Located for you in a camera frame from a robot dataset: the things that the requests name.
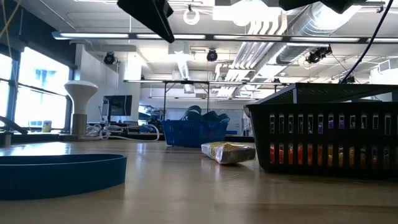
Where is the plastic-wrapped yellow white pack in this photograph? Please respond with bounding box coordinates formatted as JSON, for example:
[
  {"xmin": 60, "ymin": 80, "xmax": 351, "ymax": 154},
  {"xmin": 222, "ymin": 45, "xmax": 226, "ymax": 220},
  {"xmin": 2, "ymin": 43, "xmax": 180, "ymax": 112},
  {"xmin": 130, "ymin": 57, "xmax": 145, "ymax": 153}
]
[{"xmin": 200, "ymin": 141, "xmax": 256, "ymax": 165}]

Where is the blue plastic basket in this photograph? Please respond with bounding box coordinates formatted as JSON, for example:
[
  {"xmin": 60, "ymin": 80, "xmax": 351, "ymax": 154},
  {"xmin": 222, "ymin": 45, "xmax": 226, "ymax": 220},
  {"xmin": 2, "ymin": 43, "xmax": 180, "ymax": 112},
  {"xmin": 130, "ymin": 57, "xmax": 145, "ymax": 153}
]
[{"xmin": 161, "ymin": 119, "xmax": 229, "ymax": 148}]

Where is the overhead light bar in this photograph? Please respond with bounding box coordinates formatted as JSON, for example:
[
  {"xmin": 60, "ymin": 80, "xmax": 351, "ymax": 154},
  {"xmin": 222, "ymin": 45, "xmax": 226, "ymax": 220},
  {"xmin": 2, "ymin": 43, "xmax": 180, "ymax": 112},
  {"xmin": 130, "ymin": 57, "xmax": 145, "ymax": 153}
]
[{"xmin": 51, "ymin": 30, "xmax": 398, "ymax": 44}]

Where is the large blue plate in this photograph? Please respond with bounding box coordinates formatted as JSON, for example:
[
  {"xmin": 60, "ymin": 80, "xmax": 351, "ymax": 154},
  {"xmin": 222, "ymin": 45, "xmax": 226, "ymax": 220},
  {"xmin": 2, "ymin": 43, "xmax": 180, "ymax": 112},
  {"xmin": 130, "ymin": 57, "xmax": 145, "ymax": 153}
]
[{"xmin": 0, "ymin": 153, "xmax": 127, "ymax": 202}]

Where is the white coiled cable loop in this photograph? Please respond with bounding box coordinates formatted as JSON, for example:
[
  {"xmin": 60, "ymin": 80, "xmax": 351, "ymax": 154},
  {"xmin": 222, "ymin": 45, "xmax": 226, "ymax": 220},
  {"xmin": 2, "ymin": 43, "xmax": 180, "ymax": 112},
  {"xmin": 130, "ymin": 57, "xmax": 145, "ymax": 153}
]
[{"xmin": 182, "ymin": 8, "xmax": 201, "ymax": 26}]

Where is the red coil wristband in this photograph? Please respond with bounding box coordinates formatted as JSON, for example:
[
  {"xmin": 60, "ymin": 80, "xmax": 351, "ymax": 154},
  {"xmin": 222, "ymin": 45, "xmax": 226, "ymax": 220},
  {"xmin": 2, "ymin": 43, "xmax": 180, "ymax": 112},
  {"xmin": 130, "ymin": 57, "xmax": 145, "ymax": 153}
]
[{"xmin": 269, "ymin": 144, "xmax": 315, "ymax": 166}]

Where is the black background rack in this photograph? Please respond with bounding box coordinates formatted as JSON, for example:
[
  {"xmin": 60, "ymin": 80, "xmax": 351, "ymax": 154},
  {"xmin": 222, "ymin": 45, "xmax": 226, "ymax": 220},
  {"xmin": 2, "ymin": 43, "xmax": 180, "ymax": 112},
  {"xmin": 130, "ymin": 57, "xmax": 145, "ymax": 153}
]
[{"xmin": 124, "ymin": 79, "xmax": 290, "ymax": 122}]

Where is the black hanging cable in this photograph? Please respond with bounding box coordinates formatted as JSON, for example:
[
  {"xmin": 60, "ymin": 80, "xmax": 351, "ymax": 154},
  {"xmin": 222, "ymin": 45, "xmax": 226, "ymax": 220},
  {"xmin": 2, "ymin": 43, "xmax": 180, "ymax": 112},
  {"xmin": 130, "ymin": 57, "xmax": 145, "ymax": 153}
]
[{"xmin": 338, "ymin": 0, "xmax": 396, "ymax": 84}]

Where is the black aluminium table frame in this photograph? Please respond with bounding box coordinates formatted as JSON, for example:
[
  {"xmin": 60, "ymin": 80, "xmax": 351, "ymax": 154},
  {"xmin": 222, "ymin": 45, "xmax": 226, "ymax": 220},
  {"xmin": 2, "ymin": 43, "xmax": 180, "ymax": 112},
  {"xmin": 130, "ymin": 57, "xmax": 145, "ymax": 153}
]
[{"xmin": 0, "ymin": 132, "xmax": 268, "ymax": 147}]

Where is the black mesh desk riser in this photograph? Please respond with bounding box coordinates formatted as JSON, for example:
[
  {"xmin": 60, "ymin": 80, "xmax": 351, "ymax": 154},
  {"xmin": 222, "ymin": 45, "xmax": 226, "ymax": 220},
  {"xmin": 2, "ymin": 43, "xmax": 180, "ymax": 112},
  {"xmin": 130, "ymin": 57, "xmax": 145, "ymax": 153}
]
[{"xmin": 253, "ymin": 82, "xmax": 398, "ymax": 105}]

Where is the black computer monitor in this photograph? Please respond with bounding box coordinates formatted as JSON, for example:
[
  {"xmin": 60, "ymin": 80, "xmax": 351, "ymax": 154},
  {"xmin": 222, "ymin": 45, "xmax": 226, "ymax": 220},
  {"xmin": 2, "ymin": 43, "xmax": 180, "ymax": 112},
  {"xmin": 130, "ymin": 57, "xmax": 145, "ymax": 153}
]
[{"xmin": 101, "ymin": 95, "xmax": 133, "ymax": 123}]

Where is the black plastic basket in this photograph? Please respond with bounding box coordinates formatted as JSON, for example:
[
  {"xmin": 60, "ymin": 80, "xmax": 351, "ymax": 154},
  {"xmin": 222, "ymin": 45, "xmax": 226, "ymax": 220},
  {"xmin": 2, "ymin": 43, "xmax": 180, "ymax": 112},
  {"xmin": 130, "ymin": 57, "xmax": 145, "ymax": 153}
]
[{"xmin": 243, "ymin": 101, "xmax": 398, "ymax": 181}]

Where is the silver ceiling duct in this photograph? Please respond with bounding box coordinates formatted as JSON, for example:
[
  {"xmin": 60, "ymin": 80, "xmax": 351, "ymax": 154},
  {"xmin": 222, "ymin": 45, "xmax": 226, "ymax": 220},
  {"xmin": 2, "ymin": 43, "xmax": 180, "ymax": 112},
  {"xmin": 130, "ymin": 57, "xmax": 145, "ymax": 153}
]
[{"xmin": 257, "ymin": 0, "xmax": 363, "ymax": 65}]

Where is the white mushroom table lamp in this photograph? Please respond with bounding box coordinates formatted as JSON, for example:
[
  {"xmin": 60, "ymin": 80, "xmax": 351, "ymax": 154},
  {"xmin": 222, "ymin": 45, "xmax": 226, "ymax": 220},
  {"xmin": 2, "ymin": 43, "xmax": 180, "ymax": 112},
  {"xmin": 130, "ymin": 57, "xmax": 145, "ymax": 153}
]
[{"xmin": 63, "ymin": 80, "xmax": 99, "ymax": 136}]

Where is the purple coil wristband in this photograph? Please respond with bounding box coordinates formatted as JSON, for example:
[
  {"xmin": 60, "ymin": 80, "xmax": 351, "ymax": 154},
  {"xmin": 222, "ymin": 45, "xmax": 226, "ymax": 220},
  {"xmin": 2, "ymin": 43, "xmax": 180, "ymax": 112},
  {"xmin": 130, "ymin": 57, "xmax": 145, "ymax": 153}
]
[{"xmin": 318, "ymin": 116, "xmax": 345, "ymax": 134}]

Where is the white lamp cable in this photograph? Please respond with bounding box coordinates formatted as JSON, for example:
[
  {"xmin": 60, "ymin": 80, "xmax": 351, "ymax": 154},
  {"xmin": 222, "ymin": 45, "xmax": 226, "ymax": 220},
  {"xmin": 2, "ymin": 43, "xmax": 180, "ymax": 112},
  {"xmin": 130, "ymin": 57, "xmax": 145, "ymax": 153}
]
[{"xmin": 85, "ymin": 123, "xmax": 161, "ymax": 143}]

